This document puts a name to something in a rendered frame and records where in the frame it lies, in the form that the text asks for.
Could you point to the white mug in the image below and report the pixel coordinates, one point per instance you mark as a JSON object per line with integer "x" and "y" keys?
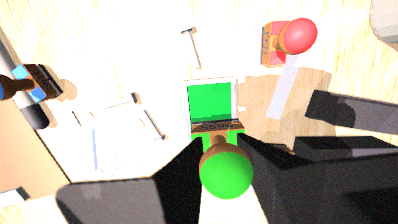
{"x": 384, "y": 19}

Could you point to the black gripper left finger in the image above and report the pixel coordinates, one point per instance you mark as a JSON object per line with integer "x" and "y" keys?
{"x": 171, "y": 195}

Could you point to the green-handled pass stamp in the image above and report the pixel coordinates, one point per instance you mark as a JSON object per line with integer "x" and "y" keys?
{"x": 225, "y": 169}

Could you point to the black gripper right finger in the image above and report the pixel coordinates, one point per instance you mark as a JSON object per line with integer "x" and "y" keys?
{"x": 294, "y": 190}

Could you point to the red-handled rubber stamp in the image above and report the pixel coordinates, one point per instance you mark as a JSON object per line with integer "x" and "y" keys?
{"x": 279, "y": 38}

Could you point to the rubber stamp with blue ball handle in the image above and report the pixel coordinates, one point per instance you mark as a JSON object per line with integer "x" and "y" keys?
{"x": 35, "y": 79}

